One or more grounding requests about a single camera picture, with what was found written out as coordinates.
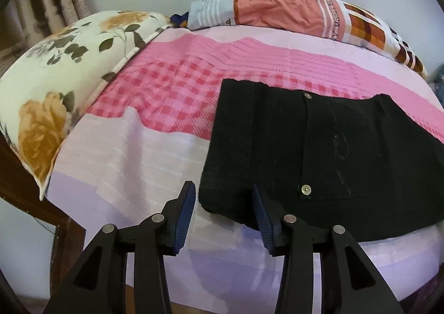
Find brown wooden bed frame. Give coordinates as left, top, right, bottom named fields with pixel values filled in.
left=1, top=138, right=86, bottom=293

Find black pants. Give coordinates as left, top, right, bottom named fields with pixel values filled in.
left=199, top=80, right=443, bottom=242

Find white floral pillow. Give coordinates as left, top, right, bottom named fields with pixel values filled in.
left=1, top=11, right=171, bottom=198

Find orange plaid folded quilt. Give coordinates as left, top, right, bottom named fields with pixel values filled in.
left=182, top=0, right=427, bottom=79

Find pink checked bed sheet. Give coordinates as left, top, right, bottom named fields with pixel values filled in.
left=47, top=26, right=443, bottom=313

